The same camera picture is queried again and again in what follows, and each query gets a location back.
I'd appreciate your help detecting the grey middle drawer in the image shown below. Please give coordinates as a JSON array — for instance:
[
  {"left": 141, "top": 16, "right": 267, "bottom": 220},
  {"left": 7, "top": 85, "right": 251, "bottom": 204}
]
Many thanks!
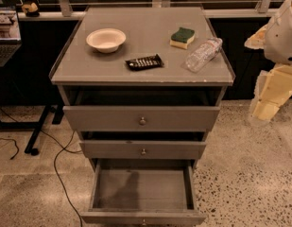
[{"left": 80, "top": 131, "right": 206, "bottom": 160}]

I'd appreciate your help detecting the grey bottom drawer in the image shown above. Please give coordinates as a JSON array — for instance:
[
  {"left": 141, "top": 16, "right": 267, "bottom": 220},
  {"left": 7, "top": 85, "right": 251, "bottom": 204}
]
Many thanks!
[{"left": 81, "top": 159, "right": 206, "bottom": 227}]

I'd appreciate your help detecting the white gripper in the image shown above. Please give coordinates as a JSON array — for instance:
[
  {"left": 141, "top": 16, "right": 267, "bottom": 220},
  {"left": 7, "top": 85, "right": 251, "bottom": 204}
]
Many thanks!
[{"left": 244, "top": 25, "right": 292, "bottom": 122}]

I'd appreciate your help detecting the black cable end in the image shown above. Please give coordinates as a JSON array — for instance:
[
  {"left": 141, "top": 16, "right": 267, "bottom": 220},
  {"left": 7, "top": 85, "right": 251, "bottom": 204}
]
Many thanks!
[{"left": 0, "top": 137, "right": 20, "bottom": 161}]

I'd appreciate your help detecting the black floor cable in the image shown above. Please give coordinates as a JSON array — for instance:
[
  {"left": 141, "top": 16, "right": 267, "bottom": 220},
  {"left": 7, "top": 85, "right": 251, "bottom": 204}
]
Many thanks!
[{"left": 0, "top": 106, "right": 84, "bottom": 227}]

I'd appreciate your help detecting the clear plastic water bottle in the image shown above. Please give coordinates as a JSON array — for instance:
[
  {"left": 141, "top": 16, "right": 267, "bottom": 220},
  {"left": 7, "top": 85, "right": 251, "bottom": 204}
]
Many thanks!
[{"left": 184, "top": 37, "right": 223, "bottom": 73}]

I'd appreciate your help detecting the green yellow sponge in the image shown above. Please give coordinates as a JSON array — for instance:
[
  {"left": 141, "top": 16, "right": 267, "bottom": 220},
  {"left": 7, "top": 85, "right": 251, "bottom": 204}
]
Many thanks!
[{"left": 170, "top": 27, "right": 195, "bottom": 49}]

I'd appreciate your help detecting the grey drawer cabinet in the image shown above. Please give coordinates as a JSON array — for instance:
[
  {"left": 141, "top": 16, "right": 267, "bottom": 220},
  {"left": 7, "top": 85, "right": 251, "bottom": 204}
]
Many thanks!
[{"left": 48, "top": 6, "right": 236, "bottom": 172}]

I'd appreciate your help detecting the black desk frame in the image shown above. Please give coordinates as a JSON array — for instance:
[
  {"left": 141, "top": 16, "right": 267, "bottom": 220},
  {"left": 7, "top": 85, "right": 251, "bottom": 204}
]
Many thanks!
[{"left": 0, "top": 105, "right": 64, "bottom": 156}]

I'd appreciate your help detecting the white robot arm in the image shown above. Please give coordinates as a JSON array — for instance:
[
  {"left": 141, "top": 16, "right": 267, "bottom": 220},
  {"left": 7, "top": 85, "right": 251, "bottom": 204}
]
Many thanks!
[{"left": 245, "top": 0, "right": 292, "bottom": 124}]

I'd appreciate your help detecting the grey drawer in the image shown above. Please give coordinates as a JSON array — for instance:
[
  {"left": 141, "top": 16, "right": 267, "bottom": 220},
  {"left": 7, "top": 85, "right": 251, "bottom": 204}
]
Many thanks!
[
  {"left": 62, "top": 88, "right": 221, "bottom": 132},
  {"left": 80, "top": 131, "right": 206, "bottom": 160},
  {"left": 81, "top": 159, "right": 206, "bottom": 227}
]

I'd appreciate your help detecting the laptop computer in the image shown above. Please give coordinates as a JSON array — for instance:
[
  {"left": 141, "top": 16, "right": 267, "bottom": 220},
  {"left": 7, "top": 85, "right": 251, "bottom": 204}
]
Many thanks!
[{"left": 0, "top": 6, "right": 22, "bottom": 67}]

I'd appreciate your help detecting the white paper bowl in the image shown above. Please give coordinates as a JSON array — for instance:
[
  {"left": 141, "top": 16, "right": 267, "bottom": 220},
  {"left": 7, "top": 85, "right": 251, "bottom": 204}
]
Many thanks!
[{"left": 86, "top": 28, "right": 127, "bottom": 53}]

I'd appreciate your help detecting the small yellow black object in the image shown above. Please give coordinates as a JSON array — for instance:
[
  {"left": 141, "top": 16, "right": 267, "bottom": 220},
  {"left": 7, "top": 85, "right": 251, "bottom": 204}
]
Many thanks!
[{"left": 22, "top": 1, "right": 40, "bottom": 17}]

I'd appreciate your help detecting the grey top drawer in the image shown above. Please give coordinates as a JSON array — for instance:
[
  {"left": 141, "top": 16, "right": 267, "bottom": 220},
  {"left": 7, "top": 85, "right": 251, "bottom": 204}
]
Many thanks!
[{"left": 62, "top": 88, "right": 221, "bottom": 132}]

